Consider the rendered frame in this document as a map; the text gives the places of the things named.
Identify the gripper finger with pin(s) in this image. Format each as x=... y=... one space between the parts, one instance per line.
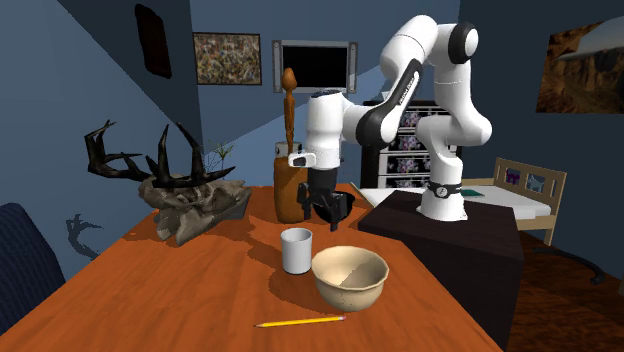
x=335 y=210
x=305 y=200

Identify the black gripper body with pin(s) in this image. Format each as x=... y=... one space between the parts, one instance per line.
x=323 y=180

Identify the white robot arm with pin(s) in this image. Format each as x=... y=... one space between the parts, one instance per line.
x=451 y=141

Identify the black bowl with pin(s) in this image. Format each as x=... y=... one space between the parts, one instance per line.
x=348 y=202

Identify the brown vase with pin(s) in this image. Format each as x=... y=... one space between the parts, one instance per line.
x=285 y=195

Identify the white cup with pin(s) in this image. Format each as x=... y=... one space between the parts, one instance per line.
x=296 y=253

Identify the beige bowl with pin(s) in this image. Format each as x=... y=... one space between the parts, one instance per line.
x=351 y=282

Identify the slender brown wooden figure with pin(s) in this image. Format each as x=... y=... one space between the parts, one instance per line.
x=289 y=112

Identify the black dresser with floral drawers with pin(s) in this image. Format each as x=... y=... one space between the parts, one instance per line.
x=407 y=166

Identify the small green plant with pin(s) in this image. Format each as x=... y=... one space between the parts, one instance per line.
x=222 y=152

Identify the skull sculpture with black antlers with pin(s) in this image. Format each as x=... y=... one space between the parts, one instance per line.
x=195 y=204

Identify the yellow pencil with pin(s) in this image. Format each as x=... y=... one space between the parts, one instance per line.
x=300 y=322

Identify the dark robot stand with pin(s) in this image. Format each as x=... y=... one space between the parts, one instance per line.
x=468 y=253

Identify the wooden bed with white mattress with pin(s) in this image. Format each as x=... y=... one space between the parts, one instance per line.
x=516 y=200

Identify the black curved pipe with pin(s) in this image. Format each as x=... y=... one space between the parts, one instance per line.
x=575 y=263

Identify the dark blue armchair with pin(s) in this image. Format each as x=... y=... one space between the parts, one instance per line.
x=24 y=268

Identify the grey framed wall television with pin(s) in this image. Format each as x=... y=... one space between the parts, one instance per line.
x=314 y=66

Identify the abstract speckled wall picture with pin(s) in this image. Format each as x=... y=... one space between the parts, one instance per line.
x=227 y=58

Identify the dark wall plaque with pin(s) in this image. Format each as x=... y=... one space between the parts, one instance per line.
x=153 y=41

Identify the brown landscape wall picture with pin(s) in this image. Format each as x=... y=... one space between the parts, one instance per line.
x=580 y=78

